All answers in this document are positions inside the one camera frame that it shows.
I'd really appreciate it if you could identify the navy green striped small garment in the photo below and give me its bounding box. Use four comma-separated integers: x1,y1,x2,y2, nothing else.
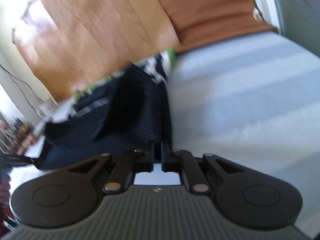
37,49,176,170

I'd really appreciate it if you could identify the person's left hand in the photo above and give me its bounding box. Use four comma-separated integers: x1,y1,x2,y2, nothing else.
0,174,11,206

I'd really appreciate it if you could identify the white enamel mug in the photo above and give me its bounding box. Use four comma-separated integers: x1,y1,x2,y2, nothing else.
39,96,57,116

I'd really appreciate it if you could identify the blue striped bed sheet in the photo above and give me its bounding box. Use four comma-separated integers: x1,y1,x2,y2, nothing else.
7,32,319,239

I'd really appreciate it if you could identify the wooden headboard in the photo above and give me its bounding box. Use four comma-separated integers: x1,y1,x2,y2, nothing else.
14,0,178,101

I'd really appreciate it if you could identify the brown cushion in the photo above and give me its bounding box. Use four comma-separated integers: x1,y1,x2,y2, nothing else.
159,0,274,53

